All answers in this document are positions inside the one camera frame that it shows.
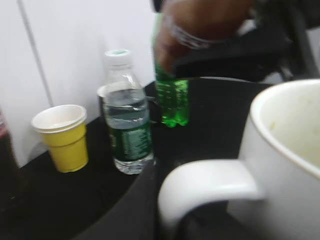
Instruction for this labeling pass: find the clear water bottle green label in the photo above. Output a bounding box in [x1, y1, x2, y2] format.
[103, 49, 154, 175]

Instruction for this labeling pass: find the green sprite bottle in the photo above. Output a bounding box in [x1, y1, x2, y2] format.
[152, 12, 192, 128]

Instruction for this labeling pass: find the black ceramic mug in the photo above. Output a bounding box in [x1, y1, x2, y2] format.
[96, 85, 162, 126]

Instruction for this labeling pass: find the cola bottle red label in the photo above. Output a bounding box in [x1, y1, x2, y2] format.
[0, 112, 23, 205]

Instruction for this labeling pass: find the yellow paper cup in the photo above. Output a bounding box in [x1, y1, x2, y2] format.
[31, 104, 89, 173]

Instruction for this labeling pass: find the white ceramic mug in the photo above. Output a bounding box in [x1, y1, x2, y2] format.
[157, 79, 320, 240]

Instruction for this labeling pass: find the person's hand with bracelet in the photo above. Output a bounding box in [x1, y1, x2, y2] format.
[154, 0, 253, 74]

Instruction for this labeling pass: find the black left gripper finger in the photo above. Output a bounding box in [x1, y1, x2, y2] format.
[75, 158, 180, 240]

